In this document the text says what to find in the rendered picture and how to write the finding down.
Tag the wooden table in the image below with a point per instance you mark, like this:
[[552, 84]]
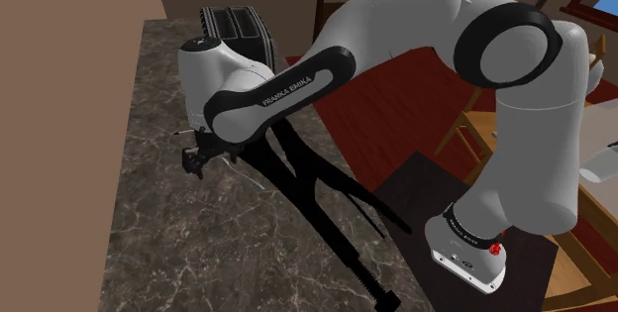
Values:
[[596, 214]]

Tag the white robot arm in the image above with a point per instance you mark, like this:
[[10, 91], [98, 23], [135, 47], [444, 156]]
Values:
[[531, 156]]

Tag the dark robot stand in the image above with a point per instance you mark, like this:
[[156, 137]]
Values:
[[415, 190]]

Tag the thin silver knife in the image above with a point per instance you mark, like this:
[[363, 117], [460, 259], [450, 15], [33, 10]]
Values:
[[244, 173]]

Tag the black toaster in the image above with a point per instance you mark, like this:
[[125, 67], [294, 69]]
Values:
[[241, 26]]

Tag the wooden chair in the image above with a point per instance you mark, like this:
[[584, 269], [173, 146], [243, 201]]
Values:
[[471, 122]]

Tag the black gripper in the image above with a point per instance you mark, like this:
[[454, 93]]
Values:
[[212, 147]]

